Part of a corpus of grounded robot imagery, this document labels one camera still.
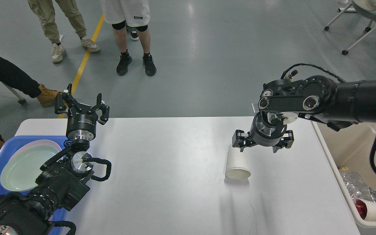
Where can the pink plate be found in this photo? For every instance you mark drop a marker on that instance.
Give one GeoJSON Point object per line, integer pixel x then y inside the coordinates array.
{"type": "Point", "coordinates": [42, 142]}

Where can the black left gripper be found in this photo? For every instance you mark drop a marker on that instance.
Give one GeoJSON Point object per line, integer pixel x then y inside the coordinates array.
{"type": "Point", "coordinates": [80, 126]}

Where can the metal floor socket plate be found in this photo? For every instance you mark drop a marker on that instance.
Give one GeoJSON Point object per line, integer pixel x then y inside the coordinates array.
{"type": "Point", "coordinates": [256, 107]}

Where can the crushed red soda can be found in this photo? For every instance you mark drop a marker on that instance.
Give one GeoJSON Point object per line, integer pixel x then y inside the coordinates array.
{"type": "Point", "coordinates": [361, 207]}

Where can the seated person tan boots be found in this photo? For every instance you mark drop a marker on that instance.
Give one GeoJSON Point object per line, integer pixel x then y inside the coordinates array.
{"type": "Point", "coordinates": [16, 78]}

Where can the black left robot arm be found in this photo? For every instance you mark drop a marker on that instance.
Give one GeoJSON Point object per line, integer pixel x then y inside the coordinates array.
{"type": "Point", "coordinates": [62, 183]}

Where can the green plate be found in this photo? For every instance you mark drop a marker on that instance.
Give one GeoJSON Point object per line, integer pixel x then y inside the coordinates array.
{"type": "Point", "coordinates": [21, 171]}

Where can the beige plastic bin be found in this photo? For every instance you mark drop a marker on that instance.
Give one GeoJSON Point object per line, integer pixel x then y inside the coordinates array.
{"type": "Point", "coordinates": [350, 147]}

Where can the blue plastic tray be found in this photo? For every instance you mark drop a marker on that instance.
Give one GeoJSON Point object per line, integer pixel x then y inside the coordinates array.
{"type": "Point", "coordinates": [15, 143]}

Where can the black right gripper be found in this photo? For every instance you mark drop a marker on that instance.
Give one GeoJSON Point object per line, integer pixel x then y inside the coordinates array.
{"type": "Point", "coordinates": [265, 133]}

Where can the silver foil sheet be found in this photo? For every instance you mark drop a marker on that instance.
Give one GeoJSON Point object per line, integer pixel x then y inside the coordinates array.
{"type": "Point", "coordinates": [356, 186]}

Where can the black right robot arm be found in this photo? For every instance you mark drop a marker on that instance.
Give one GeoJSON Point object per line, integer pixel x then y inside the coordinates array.
{"type": "Point", "coordinates": [318, 98]}

